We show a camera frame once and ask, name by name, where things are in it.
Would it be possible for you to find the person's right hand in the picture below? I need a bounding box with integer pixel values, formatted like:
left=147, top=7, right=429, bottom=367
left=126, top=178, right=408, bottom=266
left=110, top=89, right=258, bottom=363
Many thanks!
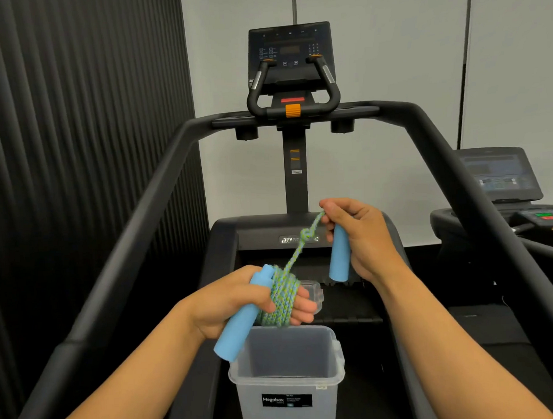
left=318, top=195, right=407, bottom=288

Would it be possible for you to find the person's left hand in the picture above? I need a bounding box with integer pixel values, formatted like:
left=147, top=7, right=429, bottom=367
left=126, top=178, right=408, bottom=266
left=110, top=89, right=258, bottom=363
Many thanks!
left=183, top=262, right=320, bottom=343

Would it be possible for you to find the green jump rope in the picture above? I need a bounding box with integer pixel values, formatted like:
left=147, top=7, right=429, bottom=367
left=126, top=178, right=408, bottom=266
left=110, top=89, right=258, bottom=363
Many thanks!
left=207, top=209, right=356, bottom=362

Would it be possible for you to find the person's left forearm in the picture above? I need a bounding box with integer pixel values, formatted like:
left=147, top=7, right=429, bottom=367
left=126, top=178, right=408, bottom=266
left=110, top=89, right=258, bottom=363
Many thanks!
left=37, top=298, right=209, bottom=419

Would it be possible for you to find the person's right forearm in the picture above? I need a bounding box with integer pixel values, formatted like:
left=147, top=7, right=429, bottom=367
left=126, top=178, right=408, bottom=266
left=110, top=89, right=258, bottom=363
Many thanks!
left=369, top=254, right=553, bottom=419

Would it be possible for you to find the clear plastic box lid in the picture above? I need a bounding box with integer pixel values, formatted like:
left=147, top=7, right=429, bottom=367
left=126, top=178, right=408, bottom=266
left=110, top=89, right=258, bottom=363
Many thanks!
left=299, top=280, right=325, bottom=315

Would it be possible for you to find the clear plastic storage box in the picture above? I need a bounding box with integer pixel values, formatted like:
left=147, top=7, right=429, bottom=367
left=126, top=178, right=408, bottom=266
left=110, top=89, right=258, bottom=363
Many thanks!
left=226, top=322, right=349, bottom=419

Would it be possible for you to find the black stair climber machine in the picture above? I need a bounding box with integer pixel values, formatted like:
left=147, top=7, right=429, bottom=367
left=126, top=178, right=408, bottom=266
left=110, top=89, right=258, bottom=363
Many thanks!
left=0, top=11, right=553, bottom=419

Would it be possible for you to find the black exercise machine with screen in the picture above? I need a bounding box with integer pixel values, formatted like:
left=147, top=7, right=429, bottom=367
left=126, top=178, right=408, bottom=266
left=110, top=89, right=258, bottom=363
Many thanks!
left=427, top=145, right=553, bottom=259

